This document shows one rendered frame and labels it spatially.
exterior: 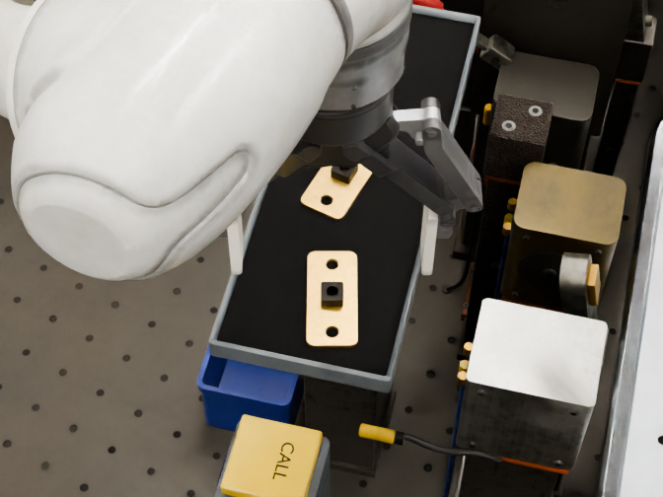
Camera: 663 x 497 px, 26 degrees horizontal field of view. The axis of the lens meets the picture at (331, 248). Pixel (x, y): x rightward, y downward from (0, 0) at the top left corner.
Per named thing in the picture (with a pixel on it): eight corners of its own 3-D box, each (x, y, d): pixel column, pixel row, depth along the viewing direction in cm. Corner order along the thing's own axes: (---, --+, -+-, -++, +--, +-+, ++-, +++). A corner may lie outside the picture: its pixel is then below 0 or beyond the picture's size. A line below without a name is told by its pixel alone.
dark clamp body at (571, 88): (539, 339, 160) (590, 124, 128) (434, 319, 162) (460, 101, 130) (549, 286, 164) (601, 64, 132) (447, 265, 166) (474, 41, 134)
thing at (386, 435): (499, 469, 119) (501, 463, 118) (357, 439, 121) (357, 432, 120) (502, 457, 120) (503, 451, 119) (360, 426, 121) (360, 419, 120)
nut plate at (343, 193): (340, 222, 113) (340, 213, 112) (298, 203, 114) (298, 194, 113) (389, 147, 117) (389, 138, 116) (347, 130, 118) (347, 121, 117)
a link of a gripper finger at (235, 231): (237, 219, 97) (225, 219, 97) (242, 275, 103) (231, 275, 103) (238, 183, 99) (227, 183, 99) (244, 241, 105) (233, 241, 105)
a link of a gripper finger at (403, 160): (335, 105, 92) (352, 96, 92) (443, 182, 99) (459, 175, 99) (335, 153, 90) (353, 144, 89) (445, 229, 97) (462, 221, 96)
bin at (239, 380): (291, 447, 153) (289, 407, 145) (200, 426, 154) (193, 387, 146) (316, 358, 158) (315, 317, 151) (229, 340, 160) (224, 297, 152)
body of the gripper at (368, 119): (259, 108, 84) (265, 201, 92) (405, 109, 84) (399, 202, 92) (263, 14, 88) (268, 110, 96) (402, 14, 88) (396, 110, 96)
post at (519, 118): (500, 369, 158) (546, 145, 124) (456, 359, 158) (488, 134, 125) (508, 330, 160) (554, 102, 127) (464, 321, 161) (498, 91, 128)
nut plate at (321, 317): (357, 347, 106) (357, 339, 105) (306, 347, 106) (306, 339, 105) (356, 252, 111) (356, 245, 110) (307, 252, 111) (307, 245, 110)
